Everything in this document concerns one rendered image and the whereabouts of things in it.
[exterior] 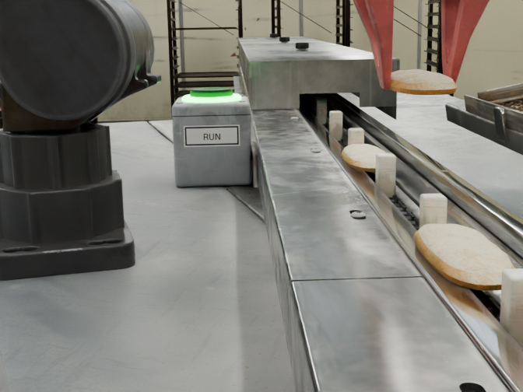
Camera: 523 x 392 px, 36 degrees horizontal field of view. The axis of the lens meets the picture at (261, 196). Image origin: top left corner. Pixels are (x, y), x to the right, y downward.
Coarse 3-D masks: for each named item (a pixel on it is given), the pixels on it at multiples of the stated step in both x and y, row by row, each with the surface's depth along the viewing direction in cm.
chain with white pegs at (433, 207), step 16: (304, 96) 127; (320, 112) 99; (336, 112) 85; (336, 128) 86; (352, 128) 72; (352, 144) 72; (384, 160) 58; (384, 176) 58; (384, 192) 58; (400, 208) 55; (432, 208) 44; (416, 224) 51; (512, 272) 31; (512, 288) 31; (496, 304) 36; (512, 304) 31; (512, 320) 31; (512, 336) 31
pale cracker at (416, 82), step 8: (392, 72) 52; (400, 72) 51; (408, 72) 50; (416, 72) 50; (424, 72) 49; (432, 72) 49; (392, 80) 49; (400, 80) 48; (408, 80) 47; (416, 80) 47; (424, 80) 46; (432, 80) 46; (440, 80) 46; (448, 80) 47; (392, 88) 49; (400, 88) 47; (408, 88) 46; (416, 88) 46; (424, 88) 46; (432, 88) 46; (440, 88) 46; (448, 88) 46; (456, 88) 47
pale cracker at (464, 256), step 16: (432, 224) 43; (448, 224) 43; (416, 240) 42; (432, 240) 40; (448, 240) 39; (464, 240) 40; (480, 240) 40; (432, 256) 38; (448, 256) 37; (464, 256) 37; (480, 256) 37; (496, 256) 37; (448, 272) 36; (464, 272) 36; (480, 272) 35; (496, 272) 35; (480, 288) 35; (496, 288) 35
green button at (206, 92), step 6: (192, 90) 73; (198, 90) 73; (204, 90) 72; (210, 90) 72; (216, 90) 72; (222, 90) 73; (228, 90) 73; (192, 96) 73; (198, 96) 73; (204, 96) 72; (210, 96) 72; (216, 96) 72; (222, 96) 73
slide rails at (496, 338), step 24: (312, 120) 95; (336, 144) 76; (408, 168) 64; (408, 192) 55; (432, 192) 55; (384, 216) 48; (456, 216) 48; (408, 240) 43; (456, 288) 36; (480, 312) 33; (480, 336) 30; (504, 336) 30; (504, 360) 28
